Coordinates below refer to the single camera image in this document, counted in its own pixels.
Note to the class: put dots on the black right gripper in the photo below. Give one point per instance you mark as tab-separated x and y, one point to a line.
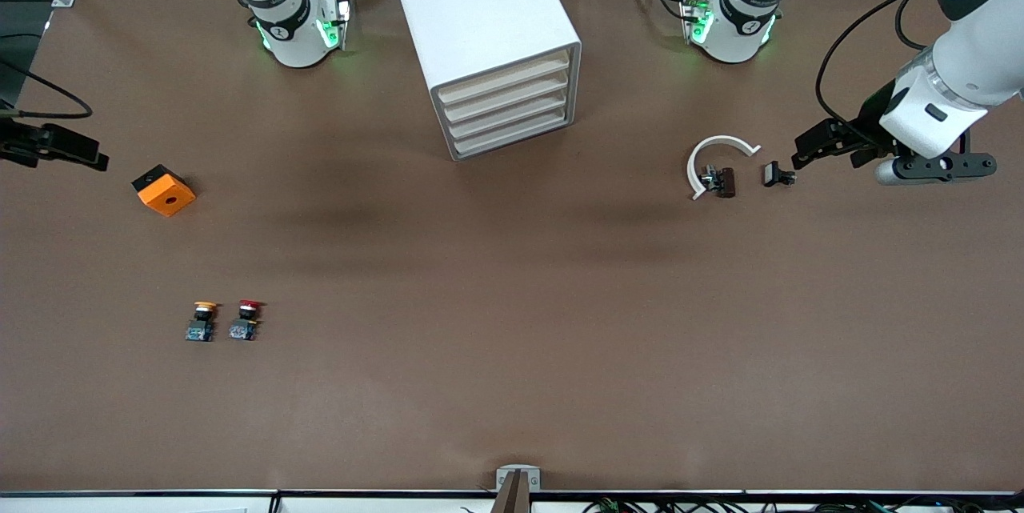
30	142

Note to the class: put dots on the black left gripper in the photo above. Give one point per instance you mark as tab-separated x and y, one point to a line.
870	122

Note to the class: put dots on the red cap push button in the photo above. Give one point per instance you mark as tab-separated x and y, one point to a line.
245	324

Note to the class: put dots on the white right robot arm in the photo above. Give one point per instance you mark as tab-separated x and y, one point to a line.
292	25

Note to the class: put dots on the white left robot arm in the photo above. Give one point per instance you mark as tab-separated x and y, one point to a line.
968	57

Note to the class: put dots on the yellow cap push button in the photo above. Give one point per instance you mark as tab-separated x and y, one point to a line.
202	325

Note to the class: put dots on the white drawer cabinet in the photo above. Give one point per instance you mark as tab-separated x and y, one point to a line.
480	9

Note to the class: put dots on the small black clip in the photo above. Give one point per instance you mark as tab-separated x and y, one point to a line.
773	174

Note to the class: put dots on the white curved plastic part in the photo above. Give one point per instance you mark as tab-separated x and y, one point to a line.
724	139

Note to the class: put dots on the brown black connector part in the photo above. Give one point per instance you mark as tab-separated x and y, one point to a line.
725	182

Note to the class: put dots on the orange box with hole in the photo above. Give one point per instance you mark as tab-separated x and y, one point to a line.
168	197

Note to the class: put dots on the brown table cover sheet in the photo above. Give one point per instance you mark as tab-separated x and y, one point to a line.
512	337

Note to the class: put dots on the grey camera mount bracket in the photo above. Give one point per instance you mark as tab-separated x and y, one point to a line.
518	485

